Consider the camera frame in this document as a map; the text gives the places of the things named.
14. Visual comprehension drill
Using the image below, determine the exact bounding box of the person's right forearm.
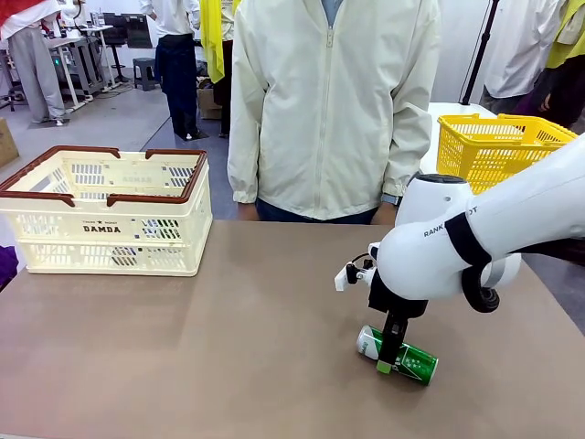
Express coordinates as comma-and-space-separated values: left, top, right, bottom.
227, 132, 265, 205

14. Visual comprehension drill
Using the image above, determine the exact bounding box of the green soda can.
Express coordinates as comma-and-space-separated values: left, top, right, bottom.
356, 324, 440, 387

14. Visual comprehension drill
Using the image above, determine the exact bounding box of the purple cloth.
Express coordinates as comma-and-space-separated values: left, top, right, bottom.
0, 244, 20, 294

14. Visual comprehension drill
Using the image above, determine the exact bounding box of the cream shopping basket brown rim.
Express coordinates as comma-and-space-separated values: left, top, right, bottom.
0, 145, 215, 278

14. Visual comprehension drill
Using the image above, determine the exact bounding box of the grey plastic stool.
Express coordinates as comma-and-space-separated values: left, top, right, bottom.
132, 57, 162, 92

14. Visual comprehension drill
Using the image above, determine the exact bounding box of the open cardboard box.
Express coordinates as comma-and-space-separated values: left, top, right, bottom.
196, 87, 224, 122

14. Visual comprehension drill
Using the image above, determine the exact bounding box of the yellow plastic basket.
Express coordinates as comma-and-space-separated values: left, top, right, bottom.
436, 112, 580, 196

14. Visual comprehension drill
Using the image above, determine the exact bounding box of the bystander in yellow green vest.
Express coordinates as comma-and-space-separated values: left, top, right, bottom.
514, 0, 585, 132

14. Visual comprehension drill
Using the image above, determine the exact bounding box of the black monitor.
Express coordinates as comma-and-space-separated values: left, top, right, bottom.
102, 12, 154, 50

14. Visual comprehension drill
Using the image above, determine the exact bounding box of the brown cardboard box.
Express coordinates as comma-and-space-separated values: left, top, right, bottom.
0, 117, 21, 168

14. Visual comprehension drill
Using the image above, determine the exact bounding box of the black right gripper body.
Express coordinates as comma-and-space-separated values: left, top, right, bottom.
367, 269, 430, 321

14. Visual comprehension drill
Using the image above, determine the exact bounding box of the person's left forearm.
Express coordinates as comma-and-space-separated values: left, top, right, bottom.
381, 116, 434, 198

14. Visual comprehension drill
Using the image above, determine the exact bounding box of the bystander in grey trousers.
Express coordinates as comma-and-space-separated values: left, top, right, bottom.
0, 0, 68, 125

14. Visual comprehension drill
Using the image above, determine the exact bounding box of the black tripod pole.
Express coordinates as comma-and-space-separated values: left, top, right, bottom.
460, 0, 501, 107

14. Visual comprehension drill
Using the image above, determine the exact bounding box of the person's left hand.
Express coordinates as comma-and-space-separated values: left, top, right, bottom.
372, 204, 399, 226

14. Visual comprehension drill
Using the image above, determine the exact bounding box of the person in cream jacket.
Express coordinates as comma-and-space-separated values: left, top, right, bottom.
227, 0, 442, 226

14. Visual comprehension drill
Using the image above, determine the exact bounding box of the white standing desk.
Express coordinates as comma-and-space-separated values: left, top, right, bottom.
43, 25, 121, 111

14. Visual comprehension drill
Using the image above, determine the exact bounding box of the bystander in white jacket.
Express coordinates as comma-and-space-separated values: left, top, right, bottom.
477, 0, 566, 114

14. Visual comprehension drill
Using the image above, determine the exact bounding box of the bystander with dark apron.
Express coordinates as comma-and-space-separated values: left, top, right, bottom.
139, 0, 203, 141

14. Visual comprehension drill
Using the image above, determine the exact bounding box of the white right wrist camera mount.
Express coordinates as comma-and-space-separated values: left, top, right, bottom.
335, 244, 380, 293

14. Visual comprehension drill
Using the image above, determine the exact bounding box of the bystander with yellow vest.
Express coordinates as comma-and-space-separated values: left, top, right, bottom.
199, 0, 239, 138

